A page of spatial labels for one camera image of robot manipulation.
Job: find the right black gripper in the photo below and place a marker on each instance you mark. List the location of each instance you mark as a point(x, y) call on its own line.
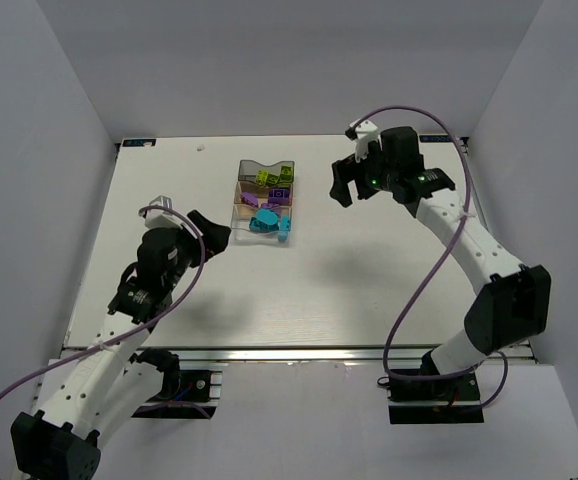
point(355, 176)

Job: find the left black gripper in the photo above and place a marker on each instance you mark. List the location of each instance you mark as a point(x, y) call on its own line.
point(195, 238)

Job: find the small cyan square lego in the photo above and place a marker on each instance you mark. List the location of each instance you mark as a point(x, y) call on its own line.
point(255, 225)

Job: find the purple round lego piece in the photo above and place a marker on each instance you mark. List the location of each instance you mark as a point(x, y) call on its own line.
point(271, 206)

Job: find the cyan lego brick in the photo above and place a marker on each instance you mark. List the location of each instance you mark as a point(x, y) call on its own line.
point(284, 228)

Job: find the purple square lego brick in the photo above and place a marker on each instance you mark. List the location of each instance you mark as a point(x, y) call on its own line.
point(281, 196)

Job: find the long green lego brick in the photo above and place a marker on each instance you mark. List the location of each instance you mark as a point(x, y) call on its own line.
point(261, 177)

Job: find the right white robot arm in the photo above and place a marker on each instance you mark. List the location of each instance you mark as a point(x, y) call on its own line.
point(445, 214)

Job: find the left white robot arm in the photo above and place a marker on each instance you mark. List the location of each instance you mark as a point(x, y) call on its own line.
point(116, 376)

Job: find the clear transparent container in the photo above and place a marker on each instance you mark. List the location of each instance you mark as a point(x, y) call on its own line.
point(242, 235)

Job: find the grey transparent container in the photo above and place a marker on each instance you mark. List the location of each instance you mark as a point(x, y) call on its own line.
point(248, 169)

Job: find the right corner label sticker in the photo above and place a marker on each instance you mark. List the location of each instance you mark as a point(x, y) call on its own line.
point(428, 138)

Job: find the corner label sticker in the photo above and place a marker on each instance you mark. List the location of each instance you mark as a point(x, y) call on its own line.
point(428, 138)
point(138, 143)

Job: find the left corner label sticker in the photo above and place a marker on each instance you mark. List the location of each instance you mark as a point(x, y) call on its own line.
point(138, 143)

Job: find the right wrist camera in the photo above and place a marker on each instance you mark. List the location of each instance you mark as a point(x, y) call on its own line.
point(362, 134)

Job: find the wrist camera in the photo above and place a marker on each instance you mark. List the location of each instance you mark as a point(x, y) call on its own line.
point(362, 134)
point(157, 213)

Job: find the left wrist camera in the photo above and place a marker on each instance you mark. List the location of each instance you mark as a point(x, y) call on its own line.
point(157, 213)

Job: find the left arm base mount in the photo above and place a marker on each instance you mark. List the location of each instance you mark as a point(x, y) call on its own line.
point(186, 393)

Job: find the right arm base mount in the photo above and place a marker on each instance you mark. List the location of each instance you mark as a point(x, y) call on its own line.
point(443, 402)

